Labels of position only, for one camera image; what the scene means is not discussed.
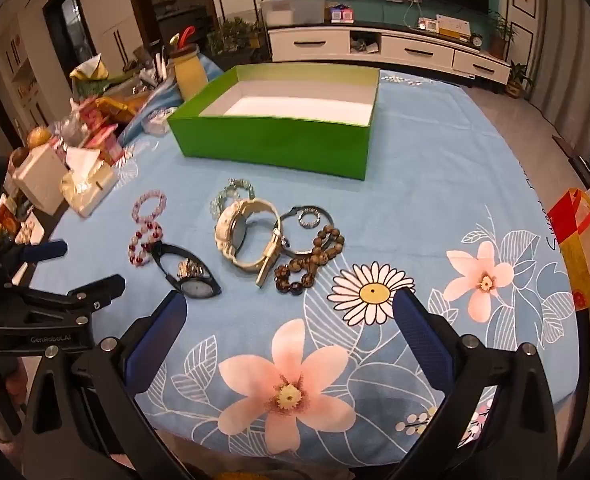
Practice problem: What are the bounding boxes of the white flat box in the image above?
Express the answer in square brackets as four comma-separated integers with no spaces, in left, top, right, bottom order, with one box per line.
[435,14,472,36]

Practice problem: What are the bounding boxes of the green cardboard box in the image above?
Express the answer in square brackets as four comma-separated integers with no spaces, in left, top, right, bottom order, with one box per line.
[167,64,380,181]

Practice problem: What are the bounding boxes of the tall potted plant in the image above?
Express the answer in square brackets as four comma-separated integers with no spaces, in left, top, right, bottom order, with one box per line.
[487,10,518,60]

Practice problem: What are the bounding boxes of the pink bead bracelet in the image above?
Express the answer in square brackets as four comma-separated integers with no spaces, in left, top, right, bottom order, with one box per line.
[131,190,168,223]

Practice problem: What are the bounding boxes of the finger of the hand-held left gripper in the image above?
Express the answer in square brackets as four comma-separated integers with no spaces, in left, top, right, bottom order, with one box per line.
[4,274,126,329]
[0,239,69,273]

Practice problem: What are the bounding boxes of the green bead bracelet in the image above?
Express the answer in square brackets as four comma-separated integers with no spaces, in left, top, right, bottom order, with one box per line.
[210,177,256,218]

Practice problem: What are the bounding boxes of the red yellow woven bag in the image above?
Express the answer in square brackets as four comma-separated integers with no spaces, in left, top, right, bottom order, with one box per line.
[547,187,590,311]

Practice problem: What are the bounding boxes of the yellow bottle with brown lid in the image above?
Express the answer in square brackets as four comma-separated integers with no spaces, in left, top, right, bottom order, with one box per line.
[169,26,210,103]

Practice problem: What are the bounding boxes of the cream tissue box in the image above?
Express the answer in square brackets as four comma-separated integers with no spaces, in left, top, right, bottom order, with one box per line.
[60,147,118,218]

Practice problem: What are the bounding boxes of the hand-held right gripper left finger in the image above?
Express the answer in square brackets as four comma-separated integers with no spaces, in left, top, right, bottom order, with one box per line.
[22,290,210,480]

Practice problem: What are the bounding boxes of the white square box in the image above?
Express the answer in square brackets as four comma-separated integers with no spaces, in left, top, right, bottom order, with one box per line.
[12,145,68,216]

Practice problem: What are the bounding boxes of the silver bangle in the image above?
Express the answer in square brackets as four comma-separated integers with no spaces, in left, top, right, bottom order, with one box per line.
[275,205,334,255]

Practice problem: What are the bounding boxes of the red bead bracelet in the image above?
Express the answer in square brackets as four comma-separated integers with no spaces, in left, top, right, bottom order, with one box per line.
[127,217,164,267]

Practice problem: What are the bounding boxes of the white television cabinet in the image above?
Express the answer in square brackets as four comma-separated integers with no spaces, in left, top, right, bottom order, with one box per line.
[267,20,513,86]

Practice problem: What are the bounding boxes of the translucent storage bin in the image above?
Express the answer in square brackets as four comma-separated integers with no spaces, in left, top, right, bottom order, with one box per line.
[261,0,328,28]

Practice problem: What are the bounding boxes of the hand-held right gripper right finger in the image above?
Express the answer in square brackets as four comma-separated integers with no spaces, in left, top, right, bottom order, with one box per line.
[390,287,560,480]

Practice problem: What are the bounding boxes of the brown bead bracelet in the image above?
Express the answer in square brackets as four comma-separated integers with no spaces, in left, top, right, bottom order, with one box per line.
[274,225,346,297]

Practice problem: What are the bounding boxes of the bushy potted plants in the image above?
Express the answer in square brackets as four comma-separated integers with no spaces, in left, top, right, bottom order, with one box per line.
[207,16,268,58]

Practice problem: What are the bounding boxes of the white wristwatch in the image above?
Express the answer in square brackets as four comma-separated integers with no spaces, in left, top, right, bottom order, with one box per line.
[215,199,280,276]

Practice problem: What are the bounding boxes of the small potted plant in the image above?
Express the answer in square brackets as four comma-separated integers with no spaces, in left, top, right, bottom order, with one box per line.
[505,60,536,100]

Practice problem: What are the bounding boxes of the pink snack packets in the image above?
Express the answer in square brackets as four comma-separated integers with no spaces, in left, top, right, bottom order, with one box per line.
[70,100,126,163]

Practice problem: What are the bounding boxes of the gold snack packet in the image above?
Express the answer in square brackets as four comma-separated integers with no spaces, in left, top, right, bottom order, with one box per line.
[97,95,140,118]

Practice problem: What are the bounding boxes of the blue floral tablecloth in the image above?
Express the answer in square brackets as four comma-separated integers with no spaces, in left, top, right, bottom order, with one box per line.
[27,55,580,466]

